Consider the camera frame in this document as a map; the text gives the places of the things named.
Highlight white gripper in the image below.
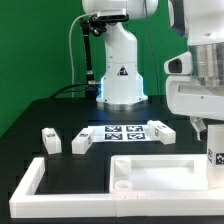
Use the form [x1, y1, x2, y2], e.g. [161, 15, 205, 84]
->
[164, 51, 224, 141]

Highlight white desk top tray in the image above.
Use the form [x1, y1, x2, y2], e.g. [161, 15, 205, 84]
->
[109, 155, 208, 193]

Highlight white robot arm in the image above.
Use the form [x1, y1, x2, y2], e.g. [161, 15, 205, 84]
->
[82, 0, 224, 132]

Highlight fiducial marker sheet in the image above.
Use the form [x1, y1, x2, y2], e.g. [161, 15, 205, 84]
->
[93, 125, 158, 142]

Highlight white L-shaped fence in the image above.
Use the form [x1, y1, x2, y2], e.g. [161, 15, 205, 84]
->
[9, 157, 224, 218]

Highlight black cables at base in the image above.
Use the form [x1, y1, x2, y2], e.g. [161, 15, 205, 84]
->
[49, 82, 101, 100]

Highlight black grey camera on stand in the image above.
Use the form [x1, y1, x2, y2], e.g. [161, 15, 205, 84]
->
[91, 8, 129, 23]

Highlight white camera cable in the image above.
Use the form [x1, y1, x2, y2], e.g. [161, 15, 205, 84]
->
[68, 12, 98, 98]

